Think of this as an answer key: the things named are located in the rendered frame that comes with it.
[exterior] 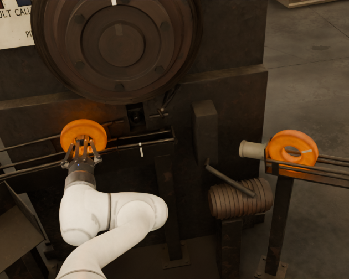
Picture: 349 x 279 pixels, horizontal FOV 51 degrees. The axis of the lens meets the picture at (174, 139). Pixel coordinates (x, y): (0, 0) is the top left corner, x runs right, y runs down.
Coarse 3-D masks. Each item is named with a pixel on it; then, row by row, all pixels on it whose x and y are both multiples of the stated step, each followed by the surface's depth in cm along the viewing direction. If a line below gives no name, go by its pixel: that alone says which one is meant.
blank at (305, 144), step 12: (288, 132) 116; (300, 132) 115; (276, 144) 119; (288, 144) 117; (300, 144) 114; (312, 144) 113; (276, 156) 122; (288, 156) 122; (300, 156) 120; (312, 156) 114
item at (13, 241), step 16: (0, 192) 117; (0, 208) 120; (16, 208) 122; (0, 224) 118; (16, 224) 117; (32, 224) 116; (0, 240) 113; (16, 240) 113; (32, 240) 112; (0, 256) 109; (16, 256) 108; (0, 272) 105; (16, 272) 119
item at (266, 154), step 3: (270, 138) 123; (267, 144) 121; (267, 147) 121; (264, 150) 120; (267, 150) 121; (264, 153) 120; (267, 153) 122; (264, 156) 121; (267, 156) 123; (264, 159) 122; (264, 162) 123; (267, 162) 124; (267, 168) 125
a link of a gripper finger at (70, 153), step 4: (72, 144) 120; (68, 148) 119; (72, 148) 119; (68, 152) 117; (72, 152) 119; (68, 156) 116; (72, 156) 119; (64, 160) 115; (68, 160) 116; (64, 168) 115
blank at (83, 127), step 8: (80, 120) 122; (88, 120) 122; (64, 128) 122; (72, 128) 120; (80, 128) 121; (88, 128) 121; (96, 128) 122; (64, 136) 122; (72, 136) 122; (96, 136) 124; (104, 136) 125; (64, 144) 124; (96, 144) 126; (104, 144) 127
